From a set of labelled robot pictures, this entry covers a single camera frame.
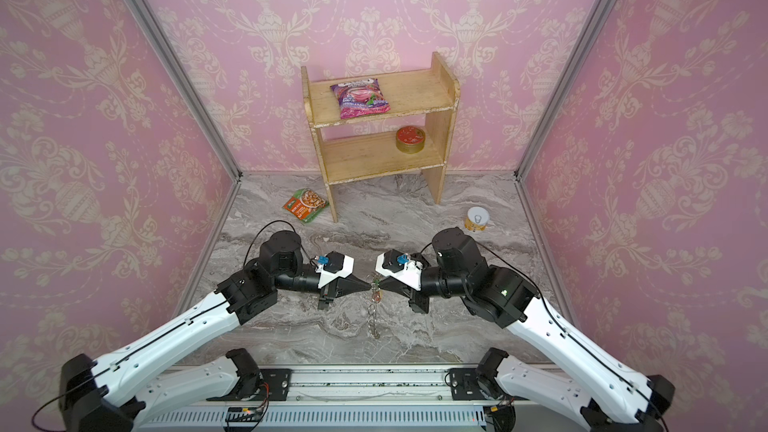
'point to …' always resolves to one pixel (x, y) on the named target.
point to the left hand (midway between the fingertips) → (366, 288)
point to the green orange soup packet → (306, 205)
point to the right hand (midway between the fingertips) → (385, 281)
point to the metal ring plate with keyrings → (373, 326)
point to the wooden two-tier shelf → (384, 126)
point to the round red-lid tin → (410, 140)
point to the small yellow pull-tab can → (476, 218)
